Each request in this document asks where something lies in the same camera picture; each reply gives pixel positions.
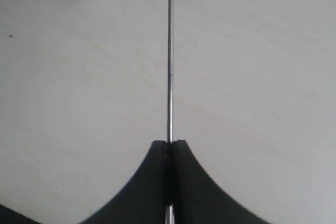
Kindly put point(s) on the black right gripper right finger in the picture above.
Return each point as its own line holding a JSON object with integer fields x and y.
{"x": 197, "y": 198}

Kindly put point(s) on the thin metal skewer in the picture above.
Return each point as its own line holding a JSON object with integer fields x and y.
{"x": 170, "y": 73}

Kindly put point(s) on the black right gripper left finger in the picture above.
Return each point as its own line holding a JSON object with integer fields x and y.
{"x": 142, "y": 199}

